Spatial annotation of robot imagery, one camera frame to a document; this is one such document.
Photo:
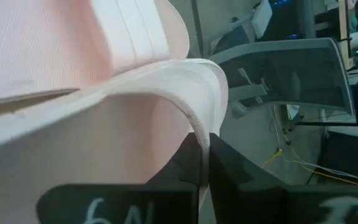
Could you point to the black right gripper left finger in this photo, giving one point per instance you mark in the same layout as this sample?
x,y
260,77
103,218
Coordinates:
x,y
120,205

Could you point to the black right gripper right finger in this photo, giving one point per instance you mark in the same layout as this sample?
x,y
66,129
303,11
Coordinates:
x,y
291,205

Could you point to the pink rubber slide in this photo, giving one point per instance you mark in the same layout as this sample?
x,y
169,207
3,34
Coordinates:
x,y
42,40
73,146

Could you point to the grey office chair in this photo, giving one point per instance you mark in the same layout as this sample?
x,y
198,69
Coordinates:
x,y
284,77

